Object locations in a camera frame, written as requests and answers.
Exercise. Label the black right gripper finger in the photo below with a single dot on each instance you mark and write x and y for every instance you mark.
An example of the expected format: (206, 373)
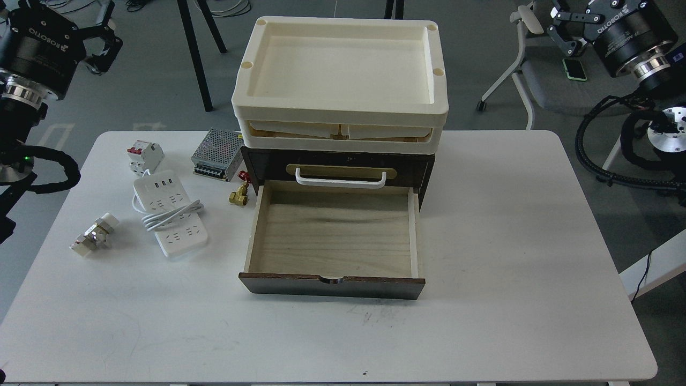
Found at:
(570, 38)
(561, 12)

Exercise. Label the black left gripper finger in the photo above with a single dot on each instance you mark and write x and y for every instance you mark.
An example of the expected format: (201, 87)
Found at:
(101, 63)
(101, 28)

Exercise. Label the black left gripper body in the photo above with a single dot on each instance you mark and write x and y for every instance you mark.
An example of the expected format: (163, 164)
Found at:
(42, 46)

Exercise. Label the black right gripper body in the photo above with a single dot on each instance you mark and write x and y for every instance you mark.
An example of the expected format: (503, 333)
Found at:
(625, 33)

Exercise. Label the white power strip with cable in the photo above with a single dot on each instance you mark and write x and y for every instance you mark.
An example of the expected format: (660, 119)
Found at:
(169, 213)

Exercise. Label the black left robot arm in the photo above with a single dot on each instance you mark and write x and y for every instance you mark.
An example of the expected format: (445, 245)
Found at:
(38, 169)

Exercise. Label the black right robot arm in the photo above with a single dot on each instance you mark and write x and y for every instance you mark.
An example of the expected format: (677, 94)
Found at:
(652, 135)

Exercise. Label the green smartphone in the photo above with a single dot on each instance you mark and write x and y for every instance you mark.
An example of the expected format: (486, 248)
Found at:
(574, 69)

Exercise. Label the grey office chair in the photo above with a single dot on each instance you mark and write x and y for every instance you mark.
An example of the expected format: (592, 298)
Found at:
(538, 72)

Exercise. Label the white circuit breaker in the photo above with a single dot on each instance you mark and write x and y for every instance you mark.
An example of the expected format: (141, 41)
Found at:
(145, 156)

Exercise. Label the metal mesh power supply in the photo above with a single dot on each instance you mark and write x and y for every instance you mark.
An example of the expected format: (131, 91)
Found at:
(219, 154)

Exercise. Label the white metal connector block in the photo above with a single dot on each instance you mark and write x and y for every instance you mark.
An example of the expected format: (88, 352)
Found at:
(96, 236)

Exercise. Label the cream plastic stacked tray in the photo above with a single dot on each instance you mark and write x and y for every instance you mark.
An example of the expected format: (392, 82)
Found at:
(345, 85)

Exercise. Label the open wooden drawer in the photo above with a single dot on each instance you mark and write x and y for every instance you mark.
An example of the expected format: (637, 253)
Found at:
(334, 242)

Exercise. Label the brass valve red handle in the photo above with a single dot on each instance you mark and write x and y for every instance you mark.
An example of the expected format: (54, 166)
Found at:
(239, 197)

